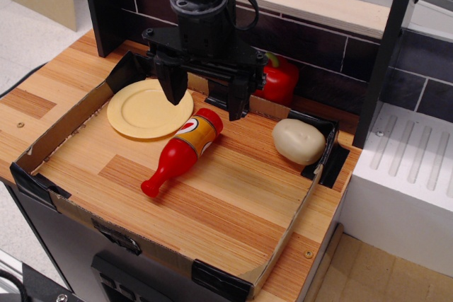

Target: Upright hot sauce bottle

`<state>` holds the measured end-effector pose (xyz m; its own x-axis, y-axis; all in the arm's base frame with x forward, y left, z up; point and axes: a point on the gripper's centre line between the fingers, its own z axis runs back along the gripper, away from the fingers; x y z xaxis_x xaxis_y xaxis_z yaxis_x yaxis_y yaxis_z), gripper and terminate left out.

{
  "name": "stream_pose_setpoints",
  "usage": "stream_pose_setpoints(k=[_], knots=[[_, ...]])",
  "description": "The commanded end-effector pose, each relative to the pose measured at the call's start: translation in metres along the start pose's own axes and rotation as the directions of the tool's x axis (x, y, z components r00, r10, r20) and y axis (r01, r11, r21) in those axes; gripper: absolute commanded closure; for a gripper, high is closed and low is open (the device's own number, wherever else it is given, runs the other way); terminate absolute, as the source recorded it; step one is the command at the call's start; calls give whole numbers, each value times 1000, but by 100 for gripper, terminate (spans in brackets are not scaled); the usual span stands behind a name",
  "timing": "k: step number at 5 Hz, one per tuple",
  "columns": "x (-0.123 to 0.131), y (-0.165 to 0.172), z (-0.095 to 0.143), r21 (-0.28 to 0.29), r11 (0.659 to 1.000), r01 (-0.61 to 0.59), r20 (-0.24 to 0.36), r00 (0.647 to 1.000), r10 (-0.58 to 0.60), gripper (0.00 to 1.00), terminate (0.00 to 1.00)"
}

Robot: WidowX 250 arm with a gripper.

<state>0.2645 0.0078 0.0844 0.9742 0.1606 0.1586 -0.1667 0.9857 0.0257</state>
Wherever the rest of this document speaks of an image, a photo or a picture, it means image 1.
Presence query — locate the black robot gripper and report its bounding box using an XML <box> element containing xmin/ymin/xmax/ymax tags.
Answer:
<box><xmin>142</xmin><ymin>12</ymin><xmax>267</xmax><ymax>121</ymax></box>

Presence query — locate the red hot sauce bottle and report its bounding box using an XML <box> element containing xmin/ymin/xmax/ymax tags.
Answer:
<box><xmin>141</xmin><ymin>108</ymin><xmax>223</xmax><ymax>197</ymax></box>

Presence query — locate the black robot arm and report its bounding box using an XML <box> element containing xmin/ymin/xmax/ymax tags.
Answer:
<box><xmin>142</xmin><ymin>0</ymin><xmax>268</xmax><ymax>121</ymax></box>

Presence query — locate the cardboard fence with black tape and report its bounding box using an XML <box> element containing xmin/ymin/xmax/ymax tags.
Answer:
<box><xmin>10</xmin><ymin>52</ymin><xmax>358</xmax><ymax>301</ymax></box>

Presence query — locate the yellow plastic plate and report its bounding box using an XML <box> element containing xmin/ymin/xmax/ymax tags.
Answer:
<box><xmin>107</xmin><ymin>79</ymin><xmax>194</xmax><ymax>139</ymax></box>

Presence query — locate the red toy bell pepper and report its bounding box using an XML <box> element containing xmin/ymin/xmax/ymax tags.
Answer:
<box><xmin>254</xmin><ymin>52</ymin><xmax>299</xmax><ymax>107</ymax></box>

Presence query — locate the beige toy potato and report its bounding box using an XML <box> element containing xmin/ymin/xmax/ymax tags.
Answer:
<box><xmin>272</xmin><ymin>118</ymin><xmax>326</xmax><ymax>165</ymax></box>

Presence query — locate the wooden shelf with black posts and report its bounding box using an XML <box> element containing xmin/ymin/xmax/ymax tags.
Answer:
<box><xmin>88</xmin><ymin>0</ymin><xmax>409</xmax><ymax>148</ymax></box>

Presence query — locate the black oven control panel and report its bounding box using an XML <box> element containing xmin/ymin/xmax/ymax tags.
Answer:
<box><xmin>90</xmin><ymin>250</ymin><xmax>185</xmax><ymax>302</ymax></box>

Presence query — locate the white toy sink drainboard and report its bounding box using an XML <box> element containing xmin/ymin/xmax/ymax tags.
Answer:
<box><xmin>340</xmin><ymin>100</ymin><xmax>453</xmax><ymax>246</ymax></box>

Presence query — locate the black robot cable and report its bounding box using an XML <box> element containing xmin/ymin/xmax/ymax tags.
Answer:
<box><xmin>231</xmin><ymin>0</ymin><xmax>261</xmax><ymax>31</ymax></box>

